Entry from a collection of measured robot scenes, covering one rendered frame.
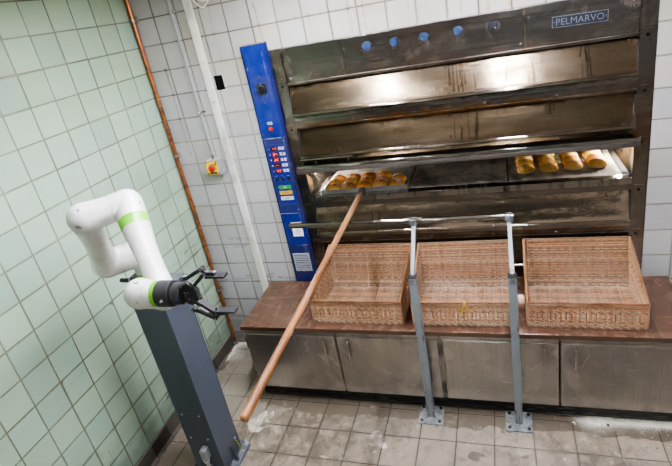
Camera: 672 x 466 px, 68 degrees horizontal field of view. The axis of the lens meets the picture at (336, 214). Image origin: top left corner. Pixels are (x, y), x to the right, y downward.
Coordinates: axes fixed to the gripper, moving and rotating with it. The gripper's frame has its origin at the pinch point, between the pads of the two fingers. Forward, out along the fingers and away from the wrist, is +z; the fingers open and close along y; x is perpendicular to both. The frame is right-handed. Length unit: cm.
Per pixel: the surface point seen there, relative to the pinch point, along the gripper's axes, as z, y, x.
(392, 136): 30, -4, -154
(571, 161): 126, 26, -170
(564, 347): 113, 99, -98
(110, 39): -118, -83, -132
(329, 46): 2, -58, -154
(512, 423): 86, 148, -93
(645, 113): 157, -3, -153
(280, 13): -22, -79, -154
